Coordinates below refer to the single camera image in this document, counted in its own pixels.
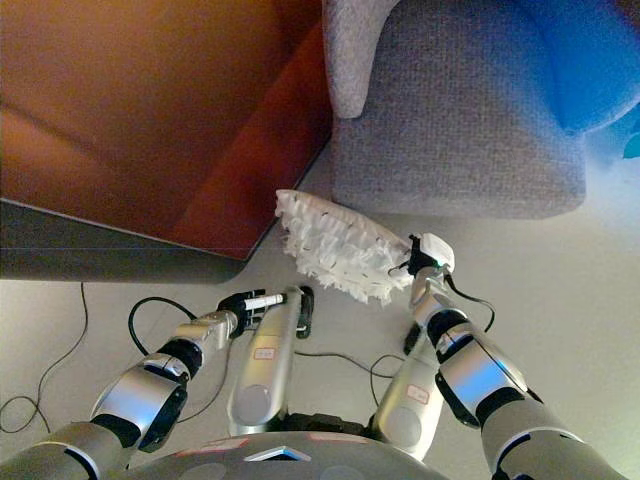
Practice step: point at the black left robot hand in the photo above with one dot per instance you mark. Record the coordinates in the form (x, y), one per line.
(245, 307)

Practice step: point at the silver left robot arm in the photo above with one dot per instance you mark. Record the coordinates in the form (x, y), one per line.
(140, 385)

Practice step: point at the brown wooden cabinet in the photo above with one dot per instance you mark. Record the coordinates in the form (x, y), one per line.
(150, 125)

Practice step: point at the grey robot torso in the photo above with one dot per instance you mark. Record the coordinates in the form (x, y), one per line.
(280, 457)

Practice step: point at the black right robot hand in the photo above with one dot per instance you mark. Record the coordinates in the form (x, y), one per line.
(430, 252)

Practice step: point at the grey fabric tub armchair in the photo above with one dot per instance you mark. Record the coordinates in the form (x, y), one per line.
(465, 125)

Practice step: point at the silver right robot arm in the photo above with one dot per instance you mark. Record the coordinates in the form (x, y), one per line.
(480, 375)

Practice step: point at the silver robot leg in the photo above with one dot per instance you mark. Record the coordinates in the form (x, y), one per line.
(267, 360)
(407, 400)

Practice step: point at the white fringed throw pillow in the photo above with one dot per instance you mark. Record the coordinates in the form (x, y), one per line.
(340, 245)

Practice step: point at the silver left robot leg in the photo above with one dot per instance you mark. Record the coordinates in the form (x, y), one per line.
(267, 360)

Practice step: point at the silver right robot leg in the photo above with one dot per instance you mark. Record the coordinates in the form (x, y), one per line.
(407, 400)

